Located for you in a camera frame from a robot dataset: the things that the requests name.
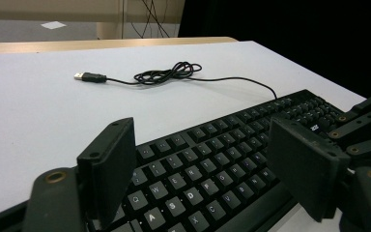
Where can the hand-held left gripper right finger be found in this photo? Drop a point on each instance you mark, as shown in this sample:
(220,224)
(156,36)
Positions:
(306,167)

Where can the white paper sheet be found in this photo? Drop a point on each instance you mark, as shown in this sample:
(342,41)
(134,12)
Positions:
(53,25)

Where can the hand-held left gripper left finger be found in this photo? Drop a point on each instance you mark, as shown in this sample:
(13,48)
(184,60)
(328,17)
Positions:
(109,170)

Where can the black computer keyboard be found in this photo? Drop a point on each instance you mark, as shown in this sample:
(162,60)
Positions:
(212,167)

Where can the wooden table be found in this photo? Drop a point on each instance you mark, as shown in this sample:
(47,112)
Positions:
(93,44)

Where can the white table board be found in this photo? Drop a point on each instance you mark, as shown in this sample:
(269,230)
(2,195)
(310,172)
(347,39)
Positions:
(45,122)

